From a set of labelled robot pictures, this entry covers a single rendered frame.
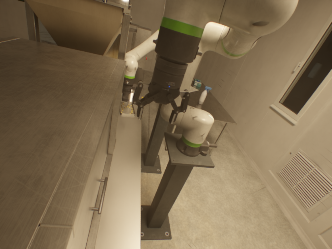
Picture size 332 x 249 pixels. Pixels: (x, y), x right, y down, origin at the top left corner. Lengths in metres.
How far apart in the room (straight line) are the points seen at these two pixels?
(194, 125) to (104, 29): 0.59
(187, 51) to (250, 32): 0.12
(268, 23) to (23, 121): 0.42
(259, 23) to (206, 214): 1.81
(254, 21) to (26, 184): 0.39
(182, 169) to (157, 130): 0.74
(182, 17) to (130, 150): 0.84
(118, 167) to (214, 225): 1.28
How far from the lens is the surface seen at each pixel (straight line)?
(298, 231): 2.63
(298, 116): 2.62
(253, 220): 2.27
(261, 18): 0.35
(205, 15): 0.37
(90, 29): 0.79
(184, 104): 0.45
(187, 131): 0.89
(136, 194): 0.86
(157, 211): 1.44
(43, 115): 0.33
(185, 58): 0.37
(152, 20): 5.38
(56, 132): 0.29
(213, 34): 0.76
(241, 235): 2.07
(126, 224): 0.79
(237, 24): 0.36
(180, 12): 0.36
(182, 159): 0.92
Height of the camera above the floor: 1.52
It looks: 31 degrees down
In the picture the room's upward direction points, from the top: 17 degrees clockwise
